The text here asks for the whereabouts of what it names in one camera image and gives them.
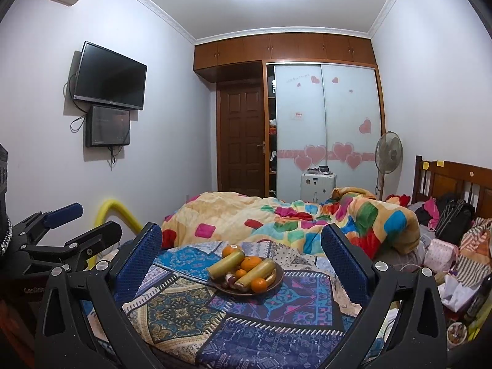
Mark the black wall television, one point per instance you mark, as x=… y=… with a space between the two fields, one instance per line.
x=109 y=75

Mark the dark bottle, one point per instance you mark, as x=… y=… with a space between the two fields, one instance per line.
x=476 y=307

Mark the black bag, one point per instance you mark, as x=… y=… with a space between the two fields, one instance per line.
x=453 y=219

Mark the standing fan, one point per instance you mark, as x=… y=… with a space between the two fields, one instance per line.
x=389 y=150

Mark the small black wall monitor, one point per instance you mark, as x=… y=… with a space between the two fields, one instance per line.
x=107 y=125

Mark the pink bag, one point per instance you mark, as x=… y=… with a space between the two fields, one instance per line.
x=442 y=253

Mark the wooden overhead cabinets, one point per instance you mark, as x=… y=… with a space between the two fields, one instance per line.
x=288 y=48

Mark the large orange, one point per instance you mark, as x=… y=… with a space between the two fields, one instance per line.
x=250 y=263

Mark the dark round plate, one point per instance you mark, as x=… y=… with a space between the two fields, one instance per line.
x=280 y=271

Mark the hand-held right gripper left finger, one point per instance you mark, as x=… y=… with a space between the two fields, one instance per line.
x=138 y=261

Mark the magenta cloth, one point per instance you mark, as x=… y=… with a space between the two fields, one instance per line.
x=432 y=211

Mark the small orange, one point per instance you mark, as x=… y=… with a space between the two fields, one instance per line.
x=258 y=285
x=241 y=273

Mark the yellow sugarcane piece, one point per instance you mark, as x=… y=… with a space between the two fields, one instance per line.
x=225 y=265
x=257 y=273

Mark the red cloth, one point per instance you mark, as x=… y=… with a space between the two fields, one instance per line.
x=399 y=200

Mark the colourful checked blanket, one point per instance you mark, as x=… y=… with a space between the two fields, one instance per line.
x=230 y=207

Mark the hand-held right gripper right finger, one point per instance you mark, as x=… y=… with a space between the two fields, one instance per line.
x=346 y=265

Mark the sliding wardrobe with pink hearts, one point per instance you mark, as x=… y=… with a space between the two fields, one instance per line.
x=346 y=103

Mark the white paper bag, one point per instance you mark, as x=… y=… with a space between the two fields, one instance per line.
x=461 y=296

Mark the orange with sticker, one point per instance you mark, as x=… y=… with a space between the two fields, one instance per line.
x=229 y=251

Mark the brown wooden door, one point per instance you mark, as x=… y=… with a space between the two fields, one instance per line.
x=240 y=142

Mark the striped cloth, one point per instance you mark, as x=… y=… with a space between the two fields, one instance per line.
x=476 y=246

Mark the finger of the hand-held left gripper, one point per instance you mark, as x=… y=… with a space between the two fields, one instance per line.
x=100 y=234
x=63 y=214

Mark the blue patterned cloth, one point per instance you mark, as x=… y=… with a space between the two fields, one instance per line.
x=184 y=307

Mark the wooden bed headboard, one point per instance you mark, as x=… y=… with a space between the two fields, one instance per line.
x=449 y=178

